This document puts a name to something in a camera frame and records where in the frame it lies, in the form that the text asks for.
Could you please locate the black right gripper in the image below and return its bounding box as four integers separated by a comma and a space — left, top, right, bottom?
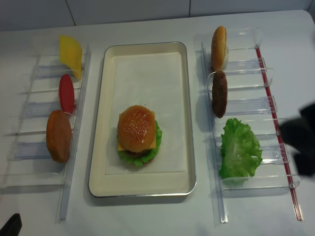
280, 104, 315, 176

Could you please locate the black left arm gripper tip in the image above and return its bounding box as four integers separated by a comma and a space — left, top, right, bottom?
0, 213, 22, 236

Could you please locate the sesame top bun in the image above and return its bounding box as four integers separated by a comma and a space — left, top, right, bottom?
117, 105, 157, 153

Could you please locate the green lettuce leaf in rack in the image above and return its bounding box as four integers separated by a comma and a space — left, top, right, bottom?
219, 118, 262, 179

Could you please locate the brown meat patty in rack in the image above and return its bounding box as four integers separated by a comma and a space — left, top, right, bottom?
212, 70, 227, 118

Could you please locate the green lettuce on burger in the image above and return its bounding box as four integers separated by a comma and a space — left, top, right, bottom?
117, 121, 162, 167

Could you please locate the red tomato slice in rack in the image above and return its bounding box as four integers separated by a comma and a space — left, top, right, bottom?
59, 74, 75, 114

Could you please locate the brown meat patty on burger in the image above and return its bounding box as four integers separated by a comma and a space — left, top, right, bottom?
125, 149, 148, 158

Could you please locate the yellow cheese slice in rack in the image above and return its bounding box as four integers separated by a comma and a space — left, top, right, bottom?
59, 35, 83, 80

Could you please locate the clear acrylic rack, right side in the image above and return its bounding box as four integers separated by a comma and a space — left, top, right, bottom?
194, 28, 304, 225

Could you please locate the clear acrylic rack, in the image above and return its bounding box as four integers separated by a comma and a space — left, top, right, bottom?
0, 44, 92, 221
194, 28, 304, 225

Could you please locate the clear acrylic rack, left side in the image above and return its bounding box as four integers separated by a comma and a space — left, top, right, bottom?
0, 44, 92, 221

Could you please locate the orange-brown bun slice in rack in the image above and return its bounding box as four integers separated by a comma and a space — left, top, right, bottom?
46, 110, 72, 163

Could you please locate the bun half in right rack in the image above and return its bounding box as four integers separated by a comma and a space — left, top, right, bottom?
211, 26, 228, 71

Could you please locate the cream metal tray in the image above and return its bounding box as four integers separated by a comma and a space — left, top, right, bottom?
88, 42, 196, 198

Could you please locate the white paper tray liner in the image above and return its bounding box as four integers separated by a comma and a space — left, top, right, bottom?
105, 52, 187, 175

